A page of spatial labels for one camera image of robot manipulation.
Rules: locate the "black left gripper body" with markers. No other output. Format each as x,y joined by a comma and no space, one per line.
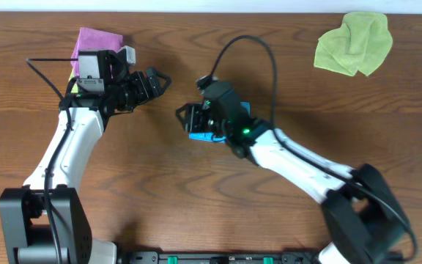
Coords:
146,85

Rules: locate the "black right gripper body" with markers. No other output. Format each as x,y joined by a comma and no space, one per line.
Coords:
195,119

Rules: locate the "blue microfiber cloth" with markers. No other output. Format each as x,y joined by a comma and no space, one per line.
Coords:
207,137

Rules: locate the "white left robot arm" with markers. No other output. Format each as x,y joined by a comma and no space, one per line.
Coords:
43,221

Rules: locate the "folded green cloth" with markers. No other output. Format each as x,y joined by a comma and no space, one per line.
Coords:
72,86

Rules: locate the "folded purple cloth top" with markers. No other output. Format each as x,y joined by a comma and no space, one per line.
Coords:
96,39

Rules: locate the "crumpled green microfiber cloth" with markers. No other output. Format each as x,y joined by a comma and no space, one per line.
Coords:
360,44

